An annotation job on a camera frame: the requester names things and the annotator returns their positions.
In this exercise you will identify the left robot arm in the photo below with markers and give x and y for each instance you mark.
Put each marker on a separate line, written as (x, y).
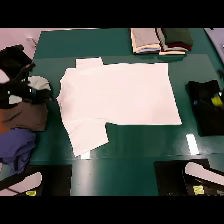
(30, 181)

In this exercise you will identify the blue garment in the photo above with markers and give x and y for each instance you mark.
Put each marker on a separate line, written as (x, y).
(16, 143)

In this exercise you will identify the orange garment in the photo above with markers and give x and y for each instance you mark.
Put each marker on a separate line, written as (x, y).
(2, 121)

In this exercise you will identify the white T-shirt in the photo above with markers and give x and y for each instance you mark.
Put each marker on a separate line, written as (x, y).
(126, 93)

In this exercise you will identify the grey garment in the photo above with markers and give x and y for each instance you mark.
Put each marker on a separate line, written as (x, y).
(145, 38)

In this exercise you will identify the brown garment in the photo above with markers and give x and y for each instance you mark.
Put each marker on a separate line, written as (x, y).
(26, 116)

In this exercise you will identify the dark green garment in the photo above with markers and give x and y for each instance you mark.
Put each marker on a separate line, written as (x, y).
(178, 36)

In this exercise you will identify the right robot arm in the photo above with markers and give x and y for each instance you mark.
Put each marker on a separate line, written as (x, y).
(204, 174)

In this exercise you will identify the beige garment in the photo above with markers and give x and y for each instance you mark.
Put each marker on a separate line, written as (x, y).
(171, 52)

